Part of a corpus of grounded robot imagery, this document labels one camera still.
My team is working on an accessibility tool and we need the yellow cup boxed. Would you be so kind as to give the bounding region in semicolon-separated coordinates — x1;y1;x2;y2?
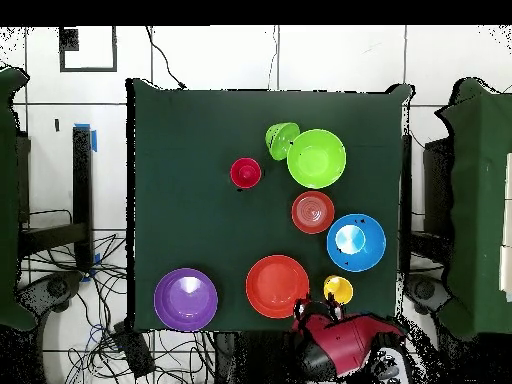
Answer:
322;274;355;305

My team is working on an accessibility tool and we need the large orange bowl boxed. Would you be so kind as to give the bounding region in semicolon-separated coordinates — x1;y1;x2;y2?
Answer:
245;254;311;320

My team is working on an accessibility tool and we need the blue bowl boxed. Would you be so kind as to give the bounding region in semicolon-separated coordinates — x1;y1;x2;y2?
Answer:
326;213;388;273

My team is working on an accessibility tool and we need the small orange bowl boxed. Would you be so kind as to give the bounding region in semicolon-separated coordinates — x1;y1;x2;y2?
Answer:
290;190;336;235

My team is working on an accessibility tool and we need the large purple bowl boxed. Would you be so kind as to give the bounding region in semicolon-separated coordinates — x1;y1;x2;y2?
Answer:
153;267;220;333

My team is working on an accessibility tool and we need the large green bowl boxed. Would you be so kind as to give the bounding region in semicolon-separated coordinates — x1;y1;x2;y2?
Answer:
286;128;348;190

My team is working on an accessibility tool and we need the red cup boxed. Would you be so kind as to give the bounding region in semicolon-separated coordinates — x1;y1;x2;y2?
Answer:
229;156;262;190

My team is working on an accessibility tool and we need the small green bowl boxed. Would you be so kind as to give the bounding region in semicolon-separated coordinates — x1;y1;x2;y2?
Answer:
264;122;302;162

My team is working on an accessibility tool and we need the black box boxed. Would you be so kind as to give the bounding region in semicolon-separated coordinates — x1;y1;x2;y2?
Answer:
422;137;454;241

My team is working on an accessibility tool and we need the black power strip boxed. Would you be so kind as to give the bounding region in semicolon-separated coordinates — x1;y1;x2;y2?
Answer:
112;321;156;379

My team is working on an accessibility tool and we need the green cloth side table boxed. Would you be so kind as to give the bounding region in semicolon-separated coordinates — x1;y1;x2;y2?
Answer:
0;66;37;331
435;77;512;341

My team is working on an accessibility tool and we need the dark green tablecloth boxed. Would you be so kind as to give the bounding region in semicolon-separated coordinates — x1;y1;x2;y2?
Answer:
126;77;413;335

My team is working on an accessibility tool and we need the black office chair base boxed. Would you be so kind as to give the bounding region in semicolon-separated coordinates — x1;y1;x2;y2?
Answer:
17;271;83;317

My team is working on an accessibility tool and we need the black metal stand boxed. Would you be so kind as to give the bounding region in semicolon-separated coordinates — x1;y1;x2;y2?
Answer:
18;126;94;271

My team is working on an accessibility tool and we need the blue tape strip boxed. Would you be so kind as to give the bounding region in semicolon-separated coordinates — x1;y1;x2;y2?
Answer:
74;122;98;153

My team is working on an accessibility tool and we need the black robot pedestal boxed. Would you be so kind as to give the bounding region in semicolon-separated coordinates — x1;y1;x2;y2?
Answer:
213;331;297;384

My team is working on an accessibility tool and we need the tangle of black cables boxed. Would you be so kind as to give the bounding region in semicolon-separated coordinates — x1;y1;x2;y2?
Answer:
19;233;217;384

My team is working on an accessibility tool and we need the black floor cable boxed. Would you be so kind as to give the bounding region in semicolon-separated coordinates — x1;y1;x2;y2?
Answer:
144;26;188;90

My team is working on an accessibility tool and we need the black square floor frame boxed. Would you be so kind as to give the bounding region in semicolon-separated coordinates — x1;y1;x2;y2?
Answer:
58;26;118;73

